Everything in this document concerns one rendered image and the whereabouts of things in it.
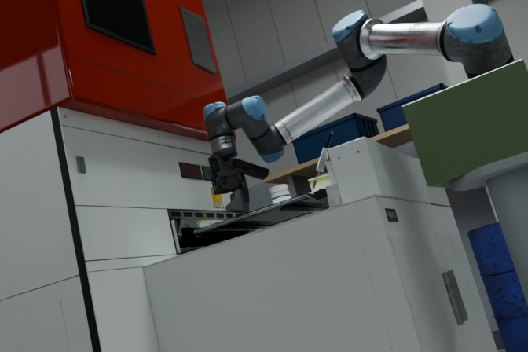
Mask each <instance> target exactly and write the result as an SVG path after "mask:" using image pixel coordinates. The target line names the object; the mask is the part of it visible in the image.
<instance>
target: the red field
mask: <svg viewBox="0 0 528 352"><path fill-rule="evenodd" d="M181 170H182V174H183V176H186V177H193V178H202V175H201V171H200V167H198V166H193V165H188V164H182V163H181Z"/></svg>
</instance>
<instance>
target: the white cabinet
mask: <svg viewBox="0 0 528 352"><path fill-rule="evenodd" d="M144 273H145V280H146V284H147V288H148V295H149V299H150V303H151V307H152V315H153V319H154V323H155V327H156V334H157V339H158V343H159V349H160V352H498V351H497V347H496V344H495V342H494V339H493V335H492V332H491V329H490V325H489V322H488V320H487V317H486V313H485V310H484V308H483V305H482V300H481V298H480V295H479V291H478V289H477V286H476V283H475V279H474V277H473V273H472V271H471V267H470V264H469V261H468V257H467V255H466V252H465V250H464V246H463V242H462V240H461V237H460V233H459V230H458V228H457V224H456V221H455V218H454V216H453V212H452V208H451V207H442V206H437V205H431V204H425V203H416V202H410V201H405V200H395V199H390V198H384V197H378V196H373V197H370V198H368V199H365V200H360V201H358V202H355V203H350V204H347V205H345V206H342V207H337V208H335V209H332V210H330V211H325V212H322V213H320V214H315V215H312V216H310V217H307V218H302V219H299V220H297V221H294V222H289V223H287V224H284V225H279V226H277V227H274V228H272V229H267V230H264V231H262V232H259V233H254V234H251V235H249V236H244V237H241V238H239V239H236V240H231V241H229V242H226V243H224V244H219V245H216V246H214V247H209V248H206V249H203V250H201V251H196V252H193V253H191V254H188V255H183V256H181V257H178V258H173V259H171V260H168V261H166V262H161V263H158V264H155V265H153V266H148V267H145V268H144Z"/></svg>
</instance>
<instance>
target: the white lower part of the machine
mask: <svg viewBox="0 0 528 352"><path fill-rule="evenodd" d="M0 352H160V346H159V343H158V339H157V334H156V327H155V323H154V319H153V315H152V307H151V303H150V299H149V292H148V288H147V284H146V280H145V273H144V268H143V267H136V268H128V269H113V270H104V271H96V272H88V273H82V274H79V276H77V277H73V278H70V279H67V280H63V281H60V282H57V283H55V284H51V285H48V286H45V287H42V288H38V289H35V290H33V291H29V292H26V293H23V294H20V295H16V296H13V297H11V298H8V299H4V300H2V301H0Z"/></svg>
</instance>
